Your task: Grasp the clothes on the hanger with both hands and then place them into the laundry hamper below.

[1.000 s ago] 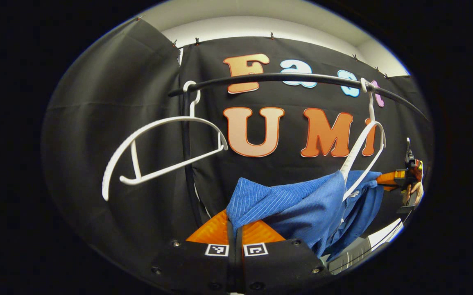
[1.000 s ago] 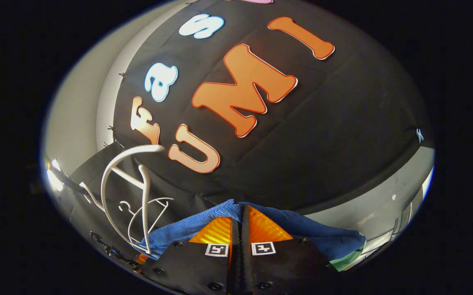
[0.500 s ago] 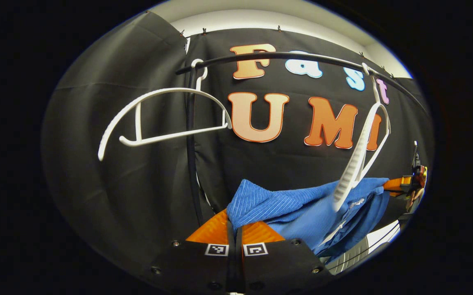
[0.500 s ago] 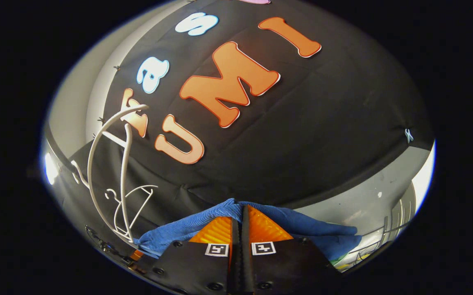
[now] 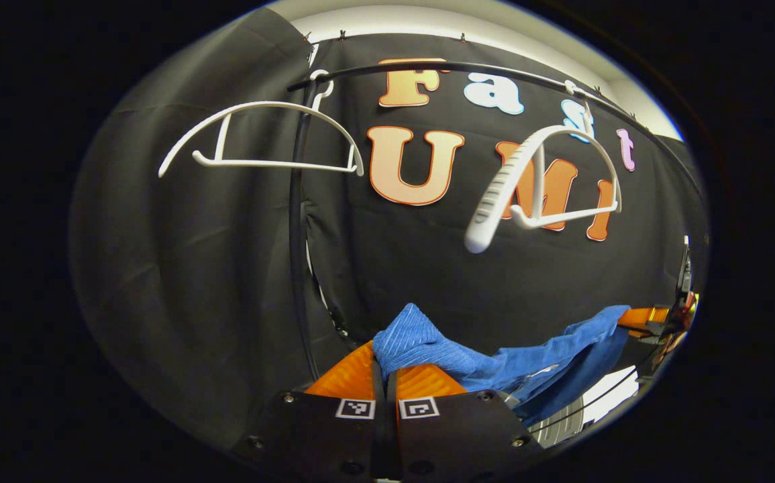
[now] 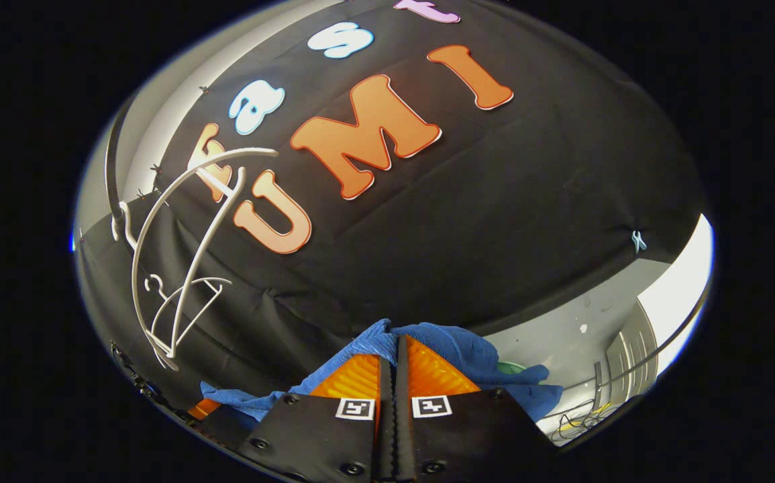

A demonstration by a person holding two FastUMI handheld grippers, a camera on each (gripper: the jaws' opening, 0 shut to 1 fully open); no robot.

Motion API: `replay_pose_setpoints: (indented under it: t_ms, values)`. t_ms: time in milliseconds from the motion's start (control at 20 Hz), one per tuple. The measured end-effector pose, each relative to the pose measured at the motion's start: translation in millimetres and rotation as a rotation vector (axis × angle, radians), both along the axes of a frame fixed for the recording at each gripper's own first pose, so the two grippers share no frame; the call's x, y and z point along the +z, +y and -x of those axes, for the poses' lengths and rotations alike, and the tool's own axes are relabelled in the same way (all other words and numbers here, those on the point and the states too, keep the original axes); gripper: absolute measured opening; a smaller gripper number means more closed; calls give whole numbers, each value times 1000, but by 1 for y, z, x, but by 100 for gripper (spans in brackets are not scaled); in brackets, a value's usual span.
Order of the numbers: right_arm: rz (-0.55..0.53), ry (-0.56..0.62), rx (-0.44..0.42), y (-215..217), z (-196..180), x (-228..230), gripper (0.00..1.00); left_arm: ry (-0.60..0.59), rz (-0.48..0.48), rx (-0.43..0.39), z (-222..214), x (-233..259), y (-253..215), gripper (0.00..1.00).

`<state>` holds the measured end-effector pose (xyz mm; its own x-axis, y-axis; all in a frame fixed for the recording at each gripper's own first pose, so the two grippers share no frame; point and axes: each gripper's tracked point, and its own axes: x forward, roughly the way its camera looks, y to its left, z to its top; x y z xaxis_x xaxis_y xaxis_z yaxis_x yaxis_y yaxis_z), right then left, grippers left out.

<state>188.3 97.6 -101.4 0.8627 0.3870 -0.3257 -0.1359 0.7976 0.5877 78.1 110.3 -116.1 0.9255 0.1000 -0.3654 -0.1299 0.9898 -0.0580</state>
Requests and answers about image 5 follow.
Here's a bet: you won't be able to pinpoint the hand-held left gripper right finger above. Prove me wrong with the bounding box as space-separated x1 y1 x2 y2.
388 363 549 481

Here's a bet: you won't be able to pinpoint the white cabinet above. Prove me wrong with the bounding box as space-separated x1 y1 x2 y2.
528 366 639 449

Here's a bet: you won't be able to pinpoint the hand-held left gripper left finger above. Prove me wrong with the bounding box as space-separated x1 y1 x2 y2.
246 340 389 480

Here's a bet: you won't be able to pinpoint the blue corduroy jacket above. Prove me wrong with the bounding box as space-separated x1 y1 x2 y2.
372 303 631 427

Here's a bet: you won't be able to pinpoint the white plastic hanger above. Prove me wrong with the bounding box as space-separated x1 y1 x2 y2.
158 70 366 178
464 80 624 254

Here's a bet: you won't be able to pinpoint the black clothes rack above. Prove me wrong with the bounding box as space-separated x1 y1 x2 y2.
287 59 705 383

